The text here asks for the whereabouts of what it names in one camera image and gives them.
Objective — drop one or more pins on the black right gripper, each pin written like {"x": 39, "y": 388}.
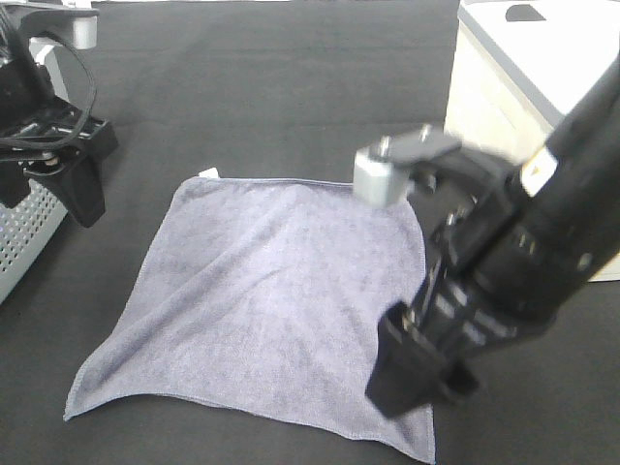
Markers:
{"x": 510, "y": 293}

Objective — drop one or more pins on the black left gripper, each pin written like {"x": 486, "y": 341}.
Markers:
{"x": 68, "y": 165}

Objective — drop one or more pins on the grey blue microfibre towel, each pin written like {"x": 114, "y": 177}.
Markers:
{"x": 263, "y": 296}

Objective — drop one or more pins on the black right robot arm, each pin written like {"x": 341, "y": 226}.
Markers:
{"x": 586, "y": 182}

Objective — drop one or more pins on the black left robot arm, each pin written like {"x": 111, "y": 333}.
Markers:
{"x": 26, "y": 85}

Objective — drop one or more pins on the grey perforated plastic basket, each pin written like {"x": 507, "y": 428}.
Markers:
{"x": 25, "y": 232}

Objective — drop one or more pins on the black table cloth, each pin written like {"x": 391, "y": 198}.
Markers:
{"x": 254, "y": 90}

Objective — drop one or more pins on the white lidded storage box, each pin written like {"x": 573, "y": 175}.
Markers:
{"x": 519, "y": 67}

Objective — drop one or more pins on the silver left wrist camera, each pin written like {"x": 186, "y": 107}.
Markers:
{"x": 79, "y": 27}

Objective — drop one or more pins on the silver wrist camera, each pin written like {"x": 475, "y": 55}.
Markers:
{"x": 79, "y": 27}
{"x": 382, "y": 170}

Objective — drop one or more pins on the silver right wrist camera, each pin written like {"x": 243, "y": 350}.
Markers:
{"x": 382, "y": 170}

